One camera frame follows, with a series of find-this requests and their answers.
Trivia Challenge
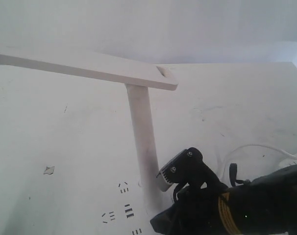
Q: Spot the white power strip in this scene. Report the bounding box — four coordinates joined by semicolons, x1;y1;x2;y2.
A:
277;153;297;169

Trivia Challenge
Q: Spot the white power cable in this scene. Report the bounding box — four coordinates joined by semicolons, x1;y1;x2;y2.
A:
219;144;297;178

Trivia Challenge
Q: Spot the black robot arm with sleeve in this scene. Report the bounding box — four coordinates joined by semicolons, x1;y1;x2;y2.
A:
150;164;297;235

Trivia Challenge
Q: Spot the white desk lamp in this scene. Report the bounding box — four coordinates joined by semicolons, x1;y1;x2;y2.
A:
0;46;177;235

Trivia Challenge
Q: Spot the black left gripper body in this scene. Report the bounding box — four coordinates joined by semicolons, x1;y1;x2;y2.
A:
172;147;228;203

